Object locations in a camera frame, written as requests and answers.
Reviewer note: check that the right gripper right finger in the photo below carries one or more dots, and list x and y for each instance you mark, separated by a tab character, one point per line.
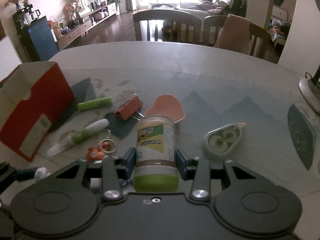
198	171

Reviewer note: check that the red dragon keychain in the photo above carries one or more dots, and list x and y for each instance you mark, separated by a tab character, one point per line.
105	148

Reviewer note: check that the pink binder clips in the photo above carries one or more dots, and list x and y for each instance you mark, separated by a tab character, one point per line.
127	109

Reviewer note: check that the beige sofa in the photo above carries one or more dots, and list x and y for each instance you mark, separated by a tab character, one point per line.
204	8

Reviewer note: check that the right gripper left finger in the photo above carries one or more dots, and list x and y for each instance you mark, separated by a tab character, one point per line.
113	169

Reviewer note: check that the correction tape dispenser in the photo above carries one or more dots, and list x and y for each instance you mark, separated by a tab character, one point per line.
219	143

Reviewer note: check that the dark wooden dining chair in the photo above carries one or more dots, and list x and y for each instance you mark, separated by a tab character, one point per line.
168	24

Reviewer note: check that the blue cabinet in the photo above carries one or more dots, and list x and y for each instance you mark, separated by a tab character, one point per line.
36	38

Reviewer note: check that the chair with tan cloth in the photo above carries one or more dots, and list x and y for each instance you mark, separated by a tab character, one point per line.
236	34

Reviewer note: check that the red cardboard box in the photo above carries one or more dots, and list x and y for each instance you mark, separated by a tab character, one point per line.
34	96

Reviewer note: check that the green highlighter marker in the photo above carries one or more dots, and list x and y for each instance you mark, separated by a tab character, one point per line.
96	103

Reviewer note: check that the pink heart-shaped dish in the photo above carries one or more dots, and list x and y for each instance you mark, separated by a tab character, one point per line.
169	106

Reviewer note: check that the green-lidded label jar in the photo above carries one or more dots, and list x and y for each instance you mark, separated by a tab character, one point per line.
155	170

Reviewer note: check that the white green glue pen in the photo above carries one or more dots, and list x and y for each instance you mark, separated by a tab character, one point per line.
78	137

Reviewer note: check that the long wooden TV cabinet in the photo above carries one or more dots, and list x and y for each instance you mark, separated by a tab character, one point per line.
90	20

